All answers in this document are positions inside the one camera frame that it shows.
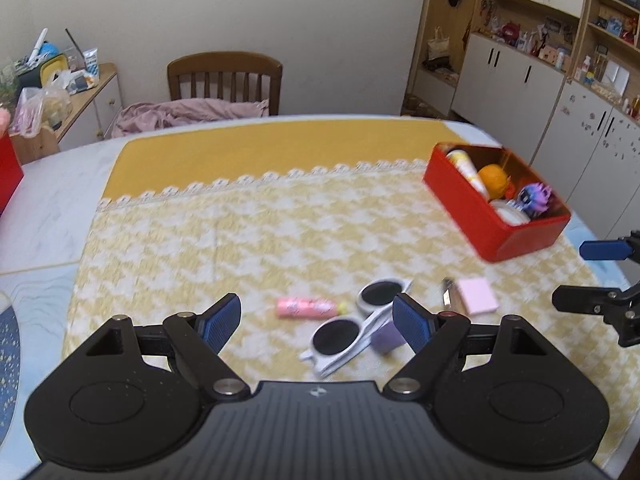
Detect silver nail clipper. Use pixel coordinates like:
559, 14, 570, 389
442, 278, 458, 312

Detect purple small cup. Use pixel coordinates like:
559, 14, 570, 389
370, 320, 406, 356

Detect pink sticky note pad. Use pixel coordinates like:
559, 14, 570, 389
457, 278, 499, 316

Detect white sunglasses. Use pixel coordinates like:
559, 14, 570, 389
299, 278, 412, 378

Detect purple round toy figure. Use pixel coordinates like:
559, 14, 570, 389
515, 182, 553, 219

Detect pink tube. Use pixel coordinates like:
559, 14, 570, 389
276, 297, 347, 320

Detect red metal tin box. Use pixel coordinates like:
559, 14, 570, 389
423, 143, 570, 263

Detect orange fruit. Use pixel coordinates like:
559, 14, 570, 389
478, 164, 515, 200

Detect yellow white cylinder bottle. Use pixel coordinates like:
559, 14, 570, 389
446, 150, 490, 202

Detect round tin lid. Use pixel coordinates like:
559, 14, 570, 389
490, 200, 530, 226

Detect yellow patterned tablecloth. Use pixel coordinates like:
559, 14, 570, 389
63, 119, 639, 467

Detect pink cloth on chair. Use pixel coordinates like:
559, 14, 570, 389
112, 98, 270, 138

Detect red storage box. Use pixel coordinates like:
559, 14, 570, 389
0, 133, 24, 214

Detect white side cabinet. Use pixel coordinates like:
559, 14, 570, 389
11, 63, 122, 165

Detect wooden chair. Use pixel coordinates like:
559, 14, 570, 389
166, 51, 283, 116

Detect clear plastic bag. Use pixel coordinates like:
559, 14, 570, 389
11, 84, 72, 139

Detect blue yellow toy box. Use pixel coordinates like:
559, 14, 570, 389
14, 41, 61, 91

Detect white wall cabinet unit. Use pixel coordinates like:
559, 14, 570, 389
405, 0, 639, 236

